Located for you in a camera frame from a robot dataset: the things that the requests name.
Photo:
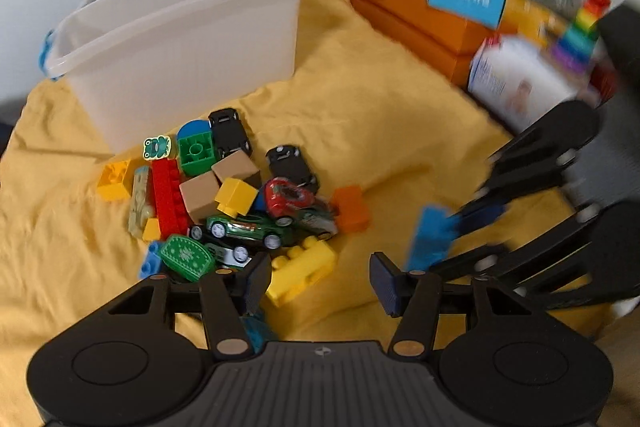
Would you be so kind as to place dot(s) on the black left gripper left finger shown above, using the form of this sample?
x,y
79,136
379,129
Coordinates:
x,y
226,296

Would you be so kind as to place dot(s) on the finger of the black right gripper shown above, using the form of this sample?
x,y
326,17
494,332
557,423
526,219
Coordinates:
x,y
589,258
547,147

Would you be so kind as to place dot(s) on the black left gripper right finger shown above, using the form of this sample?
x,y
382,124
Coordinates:
x,y
413,298

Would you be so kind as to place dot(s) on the green arched snowflake block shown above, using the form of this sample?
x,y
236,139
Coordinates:
x,y
190,259

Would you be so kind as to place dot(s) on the long blue building brick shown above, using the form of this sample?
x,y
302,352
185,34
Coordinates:
x,y
434,235

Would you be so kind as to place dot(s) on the green toy race car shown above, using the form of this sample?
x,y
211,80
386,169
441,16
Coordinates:
x,y
253,229

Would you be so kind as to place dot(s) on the large yellow building brick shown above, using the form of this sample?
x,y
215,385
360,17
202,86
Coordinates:
x,y
301,267

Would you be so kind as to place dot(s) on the red toy car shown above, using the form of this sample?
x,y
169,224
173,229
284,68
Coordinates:
x,y
283,200

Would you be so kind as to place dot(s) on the grey-green toy train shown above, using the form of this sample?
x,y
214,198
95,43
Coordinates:
x,y
142,207

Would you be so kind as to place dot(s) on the black toy car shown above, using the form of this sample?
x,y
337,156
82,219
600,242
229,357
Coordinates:
x,y
288,161
228,132

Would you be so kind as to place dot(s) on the baby wipes pack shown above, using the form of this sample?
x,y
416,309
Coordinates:
x,y
509,76

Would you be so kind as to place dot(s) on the light blue small brick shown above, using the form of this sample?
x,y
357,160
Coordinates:
x,y
152,262

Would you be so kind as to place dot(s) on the long red building brick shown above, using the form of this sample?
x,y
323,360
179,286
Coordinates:
x,y
170,209

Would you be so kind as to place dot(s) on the yellow small building brick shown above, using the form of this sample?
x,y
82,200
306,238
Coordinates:
x,y
235,197

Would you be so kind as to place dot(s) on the orange building brick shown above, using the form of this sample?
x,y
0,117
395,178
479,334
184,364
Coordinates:
x,y
351,212

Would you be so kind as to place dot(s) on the left wooden cube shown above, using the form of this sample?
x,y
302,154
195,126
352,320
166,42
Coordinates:
x,y
199,195

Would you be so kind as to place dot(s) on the wooden cube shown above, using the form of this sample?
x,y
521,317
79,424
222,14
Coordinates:
x,y
238,166
199,195

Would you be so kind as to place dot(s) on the right wooden cube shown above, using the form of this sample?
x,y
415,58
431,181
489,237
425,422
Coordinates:
x,y
238,166

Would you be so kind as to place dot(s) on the green square building brick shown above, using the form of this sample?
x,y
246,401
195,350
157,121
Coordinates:
x,y
197,153

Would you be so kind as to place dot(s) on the yellow hollow building brick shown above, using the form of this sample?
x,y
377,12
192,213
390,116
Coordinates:
x,y
115,182

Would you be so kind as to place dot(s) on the green frog tile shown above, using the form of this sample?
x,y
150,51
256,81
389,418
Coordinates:
x,y
157,147

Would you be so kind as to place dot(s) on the blue round disc piece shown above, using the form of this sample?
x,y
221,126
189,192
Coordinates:
x,y
193,127

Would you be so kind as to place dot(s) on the yellow quilted cloth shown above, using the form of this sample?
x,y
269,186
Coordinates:
x,y
361,107

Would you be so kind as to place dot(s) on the orange flat boxes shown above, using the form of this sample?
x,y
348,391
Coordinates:
x,y
449,42

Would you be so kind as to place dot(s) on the translucent white storage bin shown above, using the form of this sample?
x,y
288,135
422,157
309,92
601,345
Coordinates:
x,y
142,67

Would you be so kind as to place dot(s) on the rainbow stacking ring toy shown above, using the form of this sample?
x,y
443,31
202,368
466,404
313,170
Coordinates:
x,y
573,50

